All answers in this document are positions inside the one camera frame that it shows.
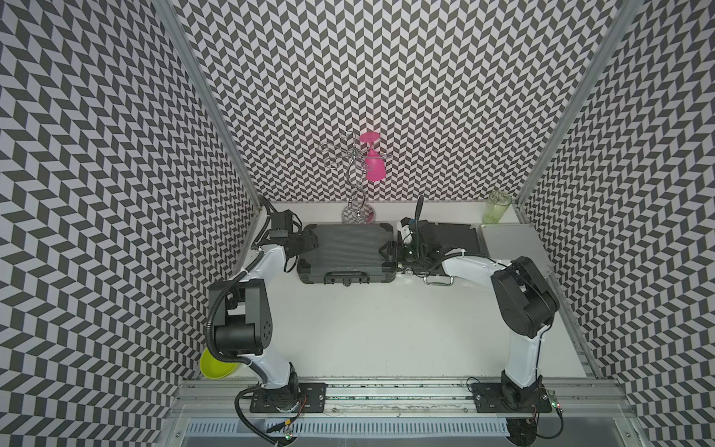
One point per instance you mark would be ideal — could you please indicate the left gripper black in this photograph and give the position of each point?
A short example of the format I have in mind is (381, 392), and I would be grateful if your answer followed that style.
(310, 238)

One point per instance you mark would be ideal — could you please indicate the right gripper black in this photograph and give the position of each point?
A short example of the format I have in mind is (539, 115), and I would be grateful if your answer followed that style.
(398, 251)

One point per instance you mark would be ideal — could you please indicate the black poker case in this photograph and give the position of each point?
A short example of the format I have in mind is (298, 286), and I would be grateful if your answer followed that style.
(350, 254)
(449, 237)

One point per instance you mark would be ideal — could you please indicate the small silver aluminium poker case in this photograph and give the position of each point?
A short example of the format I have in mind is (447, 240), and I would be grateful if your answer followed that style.
(509, 241)

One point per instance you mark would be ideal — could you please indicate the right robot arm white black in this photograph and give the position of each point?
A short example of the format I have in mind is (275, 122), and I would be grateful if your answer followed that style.
(525, 301)

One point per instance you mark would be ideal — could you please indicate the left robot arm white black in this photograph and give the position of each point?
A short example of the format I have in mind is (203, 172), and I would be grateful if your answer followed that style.
(239, 327)

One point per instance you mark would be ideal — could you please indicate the green translucent cup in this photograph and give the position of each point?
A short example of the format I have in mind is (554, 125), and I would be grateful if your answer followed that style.
(496, 205)

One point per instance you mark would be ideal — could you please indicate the pink wine glass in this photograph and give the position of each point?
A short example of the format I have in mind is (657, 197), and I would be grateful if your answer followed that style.
(375, 165)

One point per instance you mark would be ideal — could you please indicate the yellow green bowl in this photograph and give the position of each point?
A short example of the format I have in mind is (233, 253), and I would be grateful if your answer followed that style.
(213, 369)

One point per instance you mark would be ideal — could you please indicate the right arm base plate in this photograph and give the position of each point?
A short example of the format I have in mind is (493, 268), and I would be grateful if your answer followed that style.
(506, 398)

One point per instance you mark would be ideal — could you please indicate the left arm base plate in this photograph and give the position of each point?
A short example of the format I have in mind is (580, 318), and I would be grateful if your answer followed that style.
(313, 398)

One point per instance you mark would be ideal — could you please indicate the aluminium mounting rail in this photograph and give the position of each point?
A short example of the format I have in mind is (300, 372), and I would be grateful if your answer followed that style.
(421, 397)

